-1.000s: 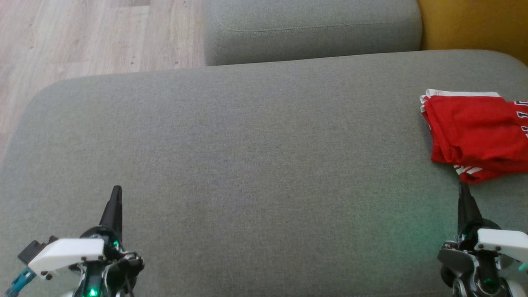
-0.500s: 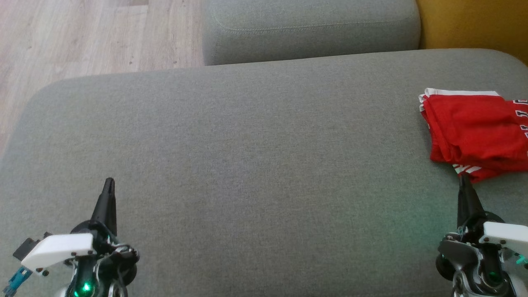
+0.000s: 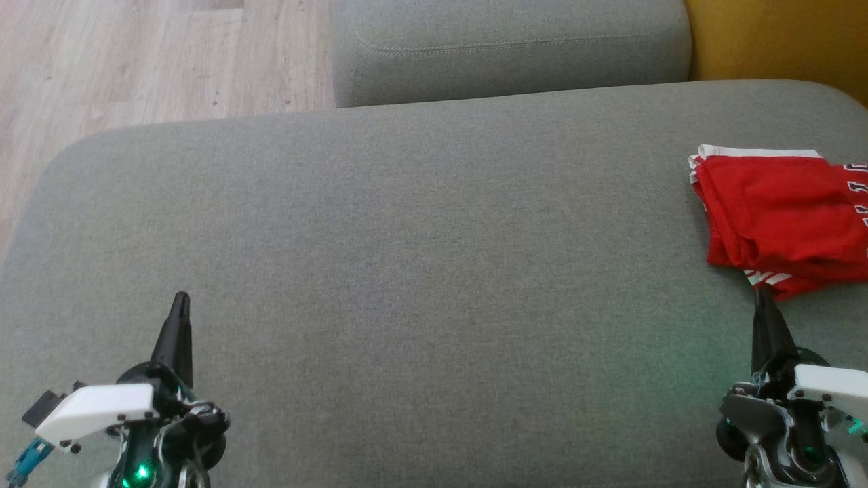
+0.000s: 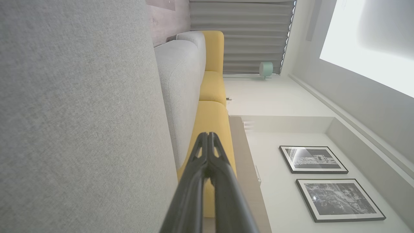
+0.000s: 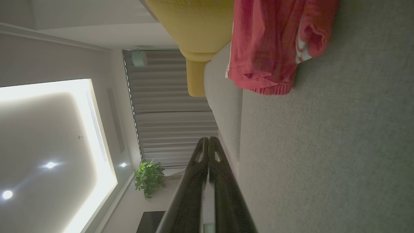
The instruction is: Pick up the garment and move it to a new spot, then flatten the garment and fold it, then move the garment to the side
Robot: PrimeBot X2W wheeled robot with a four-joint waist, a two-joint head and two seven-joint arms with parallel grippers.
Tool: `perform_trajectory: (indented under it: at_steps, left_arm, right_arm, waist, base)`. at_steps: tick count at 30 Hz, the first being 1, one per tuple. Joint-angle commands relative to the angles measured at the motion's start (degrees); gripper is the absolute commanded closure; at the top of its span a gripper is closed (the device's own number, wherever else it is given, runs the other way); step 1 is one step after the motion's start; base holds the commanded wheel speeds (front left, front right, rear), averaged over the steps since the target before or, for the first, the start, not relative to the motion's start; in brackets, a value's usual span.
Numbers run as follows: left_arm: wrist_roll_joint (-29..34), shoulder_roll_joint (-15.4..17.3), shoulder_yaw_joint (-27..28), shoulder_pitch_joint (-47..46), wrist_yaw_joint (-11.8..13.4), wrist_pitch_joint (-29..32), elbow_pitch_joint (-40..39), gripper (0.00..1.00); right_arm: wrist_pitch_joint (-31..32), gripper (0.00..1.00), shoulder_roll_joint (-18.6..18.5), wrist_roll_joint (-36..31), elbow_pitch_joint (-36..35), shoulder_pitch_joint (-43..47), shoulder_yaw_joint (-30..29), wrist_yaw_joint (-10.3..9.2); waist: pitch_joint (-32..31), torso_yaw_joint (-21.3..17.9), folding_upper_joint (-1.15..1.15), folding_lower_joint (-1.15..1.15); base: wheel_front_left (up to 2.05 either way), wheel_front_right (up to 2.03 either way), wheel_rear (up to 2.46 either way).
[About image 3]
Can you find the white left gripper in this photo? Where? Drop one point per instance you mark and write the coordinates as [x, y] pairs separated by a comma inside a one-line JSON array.
[[95, 407]]

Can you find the large grey fabric sofa seat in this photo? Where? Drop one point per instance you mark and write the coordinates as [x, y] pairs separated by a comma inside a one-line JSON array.
[[407, 271]]

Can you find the small grey sofa cushion block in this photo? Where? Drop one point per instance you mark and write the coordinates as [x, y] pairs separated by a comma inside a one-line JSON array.
[[508, 41]]

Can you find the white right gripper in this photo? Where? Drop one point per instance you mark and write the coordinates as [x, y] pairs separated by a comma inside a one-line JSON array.
[[834, 390]]

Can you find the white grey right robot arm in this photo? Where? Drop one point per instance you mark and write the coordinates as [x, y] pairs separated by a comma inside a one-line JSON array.
[[759, 413]]

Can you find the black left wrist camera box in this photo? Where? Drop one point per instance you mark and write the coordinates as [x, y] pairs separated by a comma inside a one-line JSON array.
[[44, 407]]

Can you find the red shorts with white waistband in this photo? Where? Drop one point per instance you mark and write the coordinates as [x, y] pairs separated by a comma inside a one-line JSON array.
[[780, 203]]

